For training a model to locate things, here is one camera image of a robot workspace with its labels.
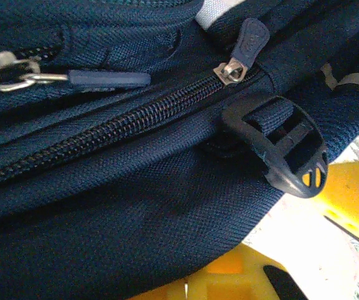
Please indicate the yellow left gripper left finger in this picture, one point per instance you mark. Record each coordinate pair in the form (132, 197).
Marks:
(170, 292)

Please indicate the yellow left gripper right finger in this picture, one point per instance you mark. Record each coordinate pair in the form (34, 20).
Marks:
(229, 281)

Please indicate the navy blue backpack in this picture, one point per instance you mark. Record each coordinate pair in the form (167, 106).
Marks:
(135, 203)

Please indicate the floral table cover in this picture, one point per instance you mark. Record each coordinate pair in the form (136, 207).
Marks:
(291, 234)

